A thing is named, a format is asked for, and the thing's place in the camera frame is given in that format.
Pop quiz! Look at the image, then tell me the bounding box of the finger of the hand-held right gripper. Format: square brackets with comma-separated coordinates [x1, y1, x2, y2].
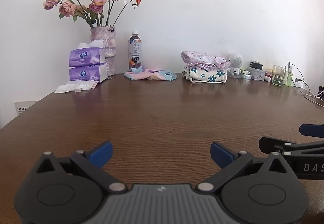
[259, 136, 324, 156]
[299, 124, 324, 137]

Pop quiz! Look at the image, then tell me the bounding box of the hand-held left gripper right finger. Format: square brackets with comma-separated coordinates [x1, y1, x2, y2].
[196, 141, 289, 193]

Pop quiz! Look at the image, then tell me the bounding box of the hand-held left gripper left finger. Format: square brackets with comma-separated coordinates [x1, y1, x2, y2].
[35, 141, 127, 193]

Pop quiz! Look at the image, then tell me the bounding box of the pink blue mesh vest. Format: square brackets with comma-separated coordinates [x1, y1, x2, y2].
[124, 67, 177, 81]

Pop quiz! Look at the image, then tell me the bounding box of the green spray bottle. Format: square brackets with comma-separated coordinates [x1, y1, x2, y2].
[286, 65, 293, 87]

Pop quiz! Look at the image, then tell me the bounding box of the glass cup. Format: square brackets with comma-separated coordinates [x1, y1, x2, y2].
[272, 64, 287, 85]

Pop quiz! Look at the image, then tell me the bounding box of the small plastic box with items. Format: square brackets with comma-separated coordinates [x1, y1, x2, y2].
[247, 67, 266, 81]

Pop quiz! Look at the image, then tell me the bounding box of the crumpled white wrapper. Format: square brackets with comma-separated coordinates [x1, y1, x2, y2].
[54, 80, 99, 94]

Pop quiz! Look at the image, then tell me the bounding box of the folded cream teal-flower garment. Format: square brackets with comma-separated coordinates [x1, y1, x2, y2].
[183, 65, 228, 84]

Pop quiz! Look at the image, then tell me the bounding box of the purple tissue pack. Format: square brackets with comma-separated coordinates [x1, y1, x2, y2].
[69, 64, 108, 83]
[69, 40, 106, 67]

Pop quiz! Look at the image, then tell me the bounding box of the white robot-shaped speaker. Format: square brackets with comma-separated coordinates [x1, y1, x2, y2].
[227, 53, 244, 79]

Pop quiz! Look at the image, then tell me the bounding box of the white vented appliance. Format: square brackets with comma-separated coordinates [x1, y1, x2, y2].
[14, 101, 37, 115]

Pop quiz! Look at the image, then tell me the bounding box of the folded pink floral garment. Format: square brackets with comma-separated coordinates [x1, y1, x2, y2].
[181, 51, 231, 70]

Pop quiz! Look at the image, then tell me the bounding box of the tea bottle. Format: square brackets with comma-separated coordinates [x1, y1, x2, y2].
[128, 31, 143, 71]

